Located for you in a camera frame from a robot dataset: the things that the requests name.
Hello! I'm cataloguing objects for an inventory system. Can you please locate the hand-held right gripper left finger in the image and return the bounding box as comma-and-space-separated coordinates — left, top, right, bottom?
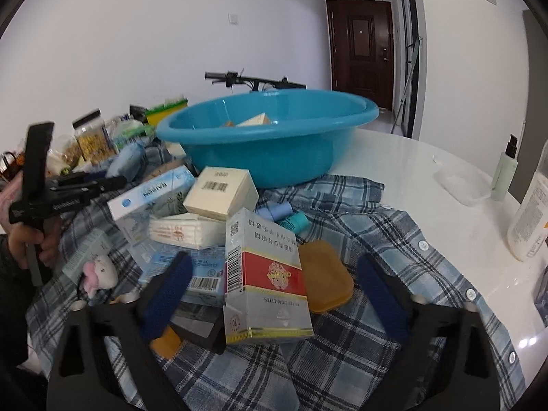
46, 250, 193, 411

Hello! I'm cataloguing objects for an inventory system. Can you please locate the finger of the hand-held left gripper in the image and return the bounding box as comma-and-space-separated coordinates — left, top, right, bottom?
48, 175, 128, 194
58, 170, 109, 182

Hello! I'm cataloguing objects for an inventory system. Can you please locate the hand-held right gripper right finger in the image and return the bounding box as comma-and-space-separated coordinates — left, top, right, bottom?
357, 253, 501, 411

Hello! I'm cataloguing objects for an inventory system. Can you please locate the blue and white mask box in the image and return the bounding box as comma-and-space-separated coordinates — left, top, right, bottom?
107, 166, 195, 245

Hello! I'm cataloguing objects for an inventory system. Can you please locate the red and white cigarette pack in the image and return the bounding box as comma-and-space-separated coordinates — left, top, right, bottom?
223, 208, 314, 345

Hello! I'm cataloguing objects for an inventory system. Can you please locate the cream cardboard box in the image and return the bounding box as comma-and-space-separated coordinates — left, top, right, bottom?
183, 166, 260, 222

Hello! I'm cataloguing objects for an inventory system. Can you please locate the yellow packet with blue label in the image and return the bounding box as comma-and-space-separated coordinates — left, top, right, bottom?
235, 112, 272, 128

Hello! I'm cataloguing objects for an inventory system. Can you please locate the blue plastic basin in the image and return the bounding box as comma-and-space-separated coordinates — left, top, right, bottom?
156, 90, 379, 189

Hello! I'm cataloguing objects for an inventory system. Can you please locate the white desktop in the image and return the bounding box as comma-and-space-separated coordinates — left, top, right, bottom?
329, 128, 548, 395

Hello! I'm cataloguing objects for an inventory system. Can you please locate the person's left hand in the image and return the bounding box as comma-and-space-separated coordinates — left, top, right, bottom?
9, 220, 59, 269

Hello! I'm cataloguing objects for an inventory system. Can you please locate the clear snack bag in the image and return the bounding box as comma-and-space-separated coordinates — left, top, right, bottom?
47, 135, 83, 169

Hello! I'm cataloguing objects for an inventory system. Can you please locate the clear jar with black lid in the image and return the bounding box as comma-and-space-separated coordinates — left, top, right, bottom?
72, 109, 113, 165

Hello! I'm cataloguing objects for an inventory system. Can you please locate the blue face mask pack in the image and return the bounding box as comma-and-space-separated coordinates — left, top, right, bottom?
128, 244, 227, 307

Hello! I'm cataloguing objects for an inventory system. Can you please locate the black flat box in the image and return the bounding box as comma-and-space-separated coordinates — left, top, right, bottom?
171, 302, 226, 354

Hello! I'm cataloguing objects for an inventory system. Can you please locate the orange soap bar left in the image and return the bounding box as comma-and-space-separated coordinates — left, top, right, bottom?
150, 325, 183, 358

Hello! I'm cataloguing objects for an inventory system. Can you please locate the blue plaid shirt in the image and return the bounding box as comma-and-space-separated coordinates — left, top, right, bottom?
26, 137, 526, 411

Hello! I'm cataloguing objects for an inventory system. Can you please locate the green packet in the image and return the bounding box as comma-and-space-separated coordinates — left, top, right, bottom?
112, 119, 152, 146

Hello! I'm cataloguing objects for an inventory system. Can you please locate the amber soap box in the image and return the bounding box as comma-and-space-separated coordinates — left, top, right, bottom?
298, 240, 355, 313

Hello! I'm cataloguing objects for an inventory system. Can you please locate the white tissue pack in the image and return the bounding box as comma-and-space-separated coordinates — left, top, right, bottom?
149, 213, 227, 250

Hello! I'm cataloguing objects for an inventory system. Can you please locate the small pink and white plush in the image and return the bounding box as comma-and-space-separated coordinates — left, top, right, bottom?
82, 254, 119, 298

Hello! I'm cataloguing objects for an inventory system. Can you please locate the pale teal box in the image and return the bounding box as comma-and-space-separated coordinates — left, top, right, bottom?
62, 228, 113, 283

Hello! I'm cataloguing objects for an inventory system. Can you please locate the yellow container with green rim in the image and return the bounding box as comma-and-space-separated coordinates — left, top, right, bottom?
144, 98, 189, 126

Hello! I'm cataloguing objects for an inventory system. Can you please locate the small teal bottle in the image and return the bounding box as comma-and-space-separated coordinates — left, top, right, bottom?
276, 212, 310, 236

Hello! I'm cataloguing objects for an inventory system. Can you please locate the small lavender roll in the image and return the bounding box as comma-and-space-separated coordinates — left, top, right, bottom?
257, 203, 293, 223

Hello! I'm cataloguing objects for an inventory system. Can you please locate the clear plastic tray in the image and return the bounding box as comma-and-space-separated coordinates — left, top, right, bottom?
433, 165, 491, 206

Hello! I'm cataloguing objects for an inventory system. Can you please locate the clear bottle with white label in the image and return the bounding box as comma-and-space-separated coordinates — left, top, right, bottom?
507, 139, 548, 262

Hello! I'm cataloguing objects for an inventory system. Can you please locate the green pump bottle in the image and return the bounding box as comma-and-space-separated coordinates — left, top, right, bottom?
491, 134, 519, 201

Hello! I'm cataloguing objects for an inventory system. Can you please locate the metal drying rack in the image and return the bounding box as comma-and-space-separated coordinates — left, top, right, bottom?
391, 36, 424, 135

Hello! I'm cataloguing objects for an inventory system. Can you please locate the dark brown door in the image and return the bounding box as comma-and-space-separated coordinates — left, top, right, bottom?
326, 0, 394, 110

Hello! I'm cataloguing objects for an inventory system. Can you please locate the black framed glass door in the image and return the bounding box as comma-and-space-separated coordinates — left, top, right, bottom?
398, 0, 419, 138

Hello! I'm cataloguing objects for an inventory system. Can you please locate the grey refrigerator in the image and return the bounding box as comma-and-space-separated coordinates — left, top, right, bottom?
522, 9, 548, 146

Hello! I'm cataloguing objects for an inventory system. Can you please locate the black bicycle handlebar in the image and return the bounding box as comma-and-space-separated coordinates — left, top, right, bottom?
204, 71, 307, 92

